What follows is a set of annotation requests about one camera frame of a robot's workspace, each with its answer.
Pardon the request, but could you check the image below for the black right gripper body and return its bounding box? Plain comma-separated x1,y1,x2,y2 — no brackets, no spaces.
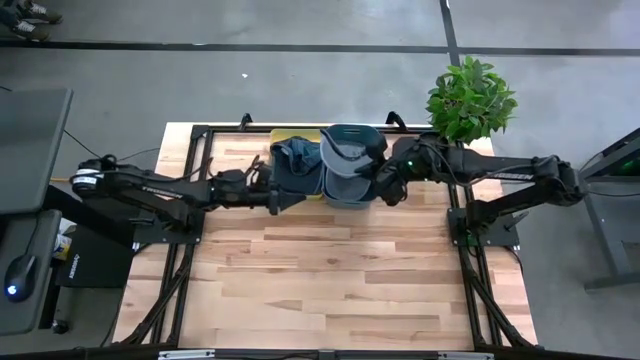
373,149,409,207

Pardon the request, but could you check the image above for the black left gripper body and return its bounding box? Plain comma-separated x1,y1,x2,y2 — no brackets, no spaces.
227,167,280,217

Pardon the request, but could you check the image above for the navy blue denim cap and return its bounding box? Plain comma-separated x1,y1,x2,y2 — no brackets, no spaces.
271,137,325,196

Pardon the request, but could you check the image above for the light grey denim cap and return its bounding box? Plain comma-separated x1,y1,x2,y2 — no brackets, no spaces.
319,130,376,180

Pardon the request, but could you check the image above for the teal plastic bin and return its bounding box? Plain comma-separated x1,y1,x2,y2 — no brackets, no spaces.
319,123,389,210

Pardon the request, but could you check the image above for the yellow plastic bin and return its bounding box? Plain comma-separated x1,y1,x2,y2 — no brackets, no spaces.
268,128,325,202

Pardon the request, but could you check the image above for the green leafy plant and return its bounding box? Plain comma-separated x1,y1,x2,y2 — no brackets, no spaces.
424,54,519,146

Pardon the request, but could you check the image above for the black desk crossbar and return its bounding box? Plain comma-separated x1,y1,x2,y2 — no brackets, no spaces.
42,183,139,249

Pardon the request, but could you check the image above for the black Trossen controller box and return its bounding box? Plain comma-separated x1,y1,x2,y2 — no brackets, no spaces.
55,178,151,290

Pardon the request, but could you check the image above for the white and yellow packet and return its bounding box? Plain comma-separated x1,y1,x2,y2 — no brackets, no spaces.
51,217,75,261

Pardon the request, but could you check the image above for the grey keyboard tray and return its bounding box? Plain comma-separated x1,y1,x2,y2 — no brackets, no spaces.
0,208,63,336

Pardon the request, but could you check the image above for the grey metal side table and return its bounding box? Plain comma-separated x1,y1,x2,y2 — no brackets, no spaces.
551,127,640,292

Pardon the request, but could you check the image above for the dark grey desk top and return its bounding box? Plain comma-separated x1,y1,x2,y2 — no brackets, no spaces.
0,88,74,215

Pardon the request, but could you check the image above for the black computer mouse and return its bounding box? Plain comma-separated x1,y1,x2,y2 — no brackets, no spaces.
3,253,38,304

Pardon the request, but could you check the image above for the person's foot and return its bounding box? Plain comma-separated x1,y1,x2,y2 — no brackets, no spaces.
17,0,65,25
9,19,51,43

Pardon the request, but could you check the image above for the black metal rig frame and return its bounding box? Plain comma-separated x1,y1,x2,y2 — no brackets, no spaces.
99,122,541,360

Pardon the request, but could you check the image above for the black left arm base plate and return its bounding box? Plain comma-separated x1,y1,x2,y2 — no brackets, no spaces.
132,205,207,246

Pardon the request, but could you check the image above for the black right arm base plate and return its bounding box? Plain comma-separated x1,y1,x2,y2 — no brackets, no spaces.
447,207,521,249

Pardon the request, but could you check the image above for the silver metal bracket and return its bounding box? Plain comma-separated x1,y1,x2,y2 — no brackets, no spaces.
157,349,217,360
437,351,495,360

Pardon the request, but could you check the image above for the thin black floor cable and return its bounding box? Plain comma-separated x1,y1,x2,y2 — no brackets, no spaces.
62,128,161,164

